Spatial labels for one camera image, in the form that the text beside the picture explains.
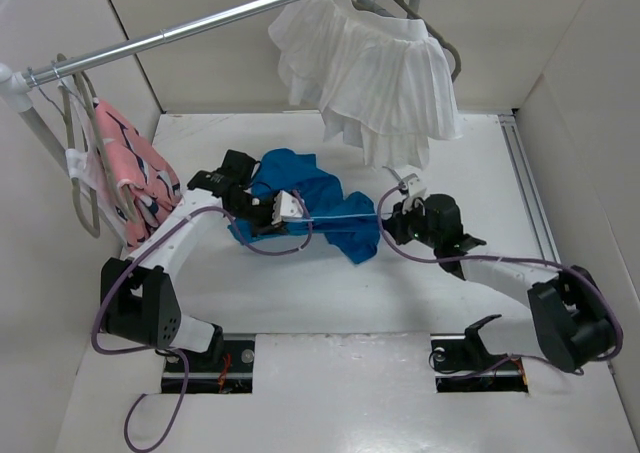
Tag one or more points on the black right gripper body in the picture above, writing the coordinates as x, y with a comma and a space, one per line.
413, 225

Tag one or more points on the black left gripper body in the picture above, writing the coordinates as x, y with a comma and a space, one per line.
257, 211

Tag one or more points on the light blue wire hanger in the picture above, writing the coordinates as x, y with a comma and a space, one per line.
329, 217

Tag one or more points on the blue t shirt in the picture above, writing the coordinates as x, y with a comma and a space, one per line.
284, 169

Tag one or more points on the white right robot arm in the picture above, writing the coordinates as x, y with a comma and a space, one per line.
573, 322

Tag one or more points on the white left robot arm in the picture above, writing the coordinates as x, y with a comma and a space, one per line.
138, 299

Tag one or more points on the grey velvet hanger outer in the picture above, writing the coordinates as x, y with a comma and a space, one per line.
91, 226

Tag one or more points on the grey velvet hanger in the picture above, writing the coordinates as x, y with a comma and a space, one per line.
87, 98
91, 226

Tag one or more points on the grey velvet hanger inner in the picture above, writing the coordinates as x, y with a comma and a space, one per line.
87, 98

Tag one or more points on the grey hanger holding skirt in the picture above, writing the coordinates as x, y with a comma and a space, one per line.
430, 28

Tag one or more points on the pink shark print garment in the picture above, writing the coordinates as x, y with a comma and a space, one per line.
140, 172

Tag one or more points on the white pleated skirt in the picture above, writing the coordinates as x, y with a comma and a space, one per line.
382, 84

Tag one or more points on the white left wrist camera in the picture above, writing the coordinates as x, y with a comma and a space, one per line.
287, 208

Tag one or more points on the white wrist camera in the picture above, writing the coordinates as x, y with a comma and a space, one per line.
413, 189
287, 208

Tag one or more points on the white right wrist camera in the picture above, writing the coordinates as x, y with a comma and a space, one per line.
413, 189

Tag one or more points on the aluminium rail right edge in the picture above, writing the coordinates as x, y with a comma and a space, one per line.
528, 188

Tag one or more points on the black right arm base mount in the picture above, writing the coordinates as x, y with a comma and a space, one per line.
462, 363

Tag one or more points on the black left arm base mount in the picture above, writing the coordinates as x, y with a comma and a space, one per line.
226, 368

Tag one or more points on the silver clothes rack rail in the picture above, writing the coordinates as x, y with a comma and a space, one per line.
58, 70

